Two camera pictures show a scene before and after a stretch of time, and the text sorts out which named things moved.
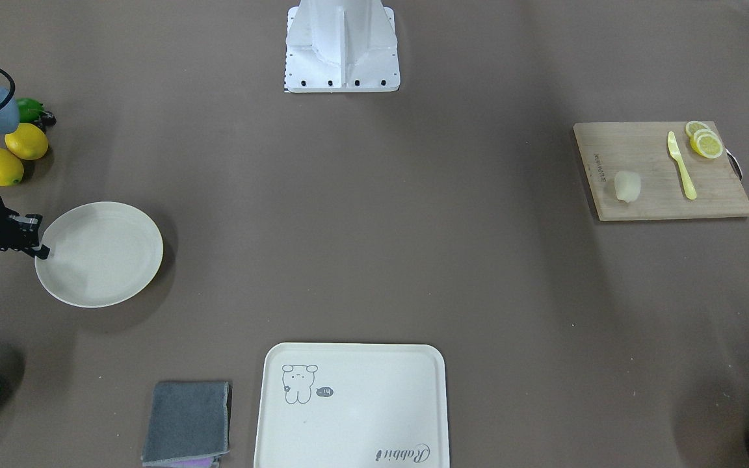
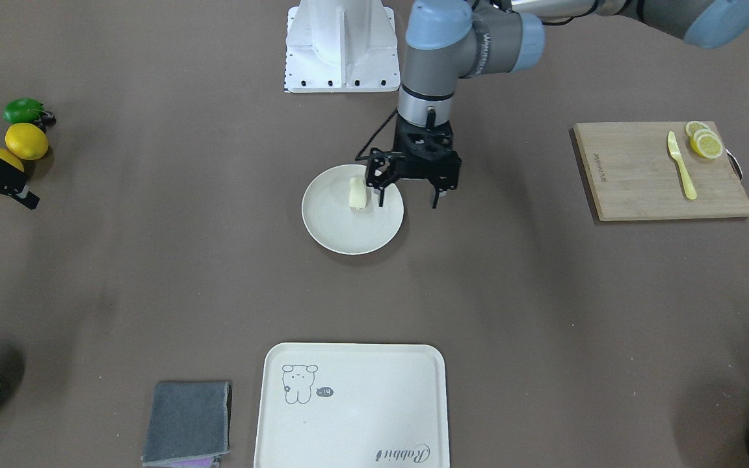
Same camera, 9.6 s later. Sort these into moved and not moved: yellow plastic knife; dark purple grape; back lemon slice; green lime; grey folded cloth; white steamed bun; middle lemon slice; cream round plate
Moved: cream round plate; white steamed bun
Not moved: yellow plastic knife; middle lemon slice; grey folded cloth; green lime; dark purple grape; back lemon slice
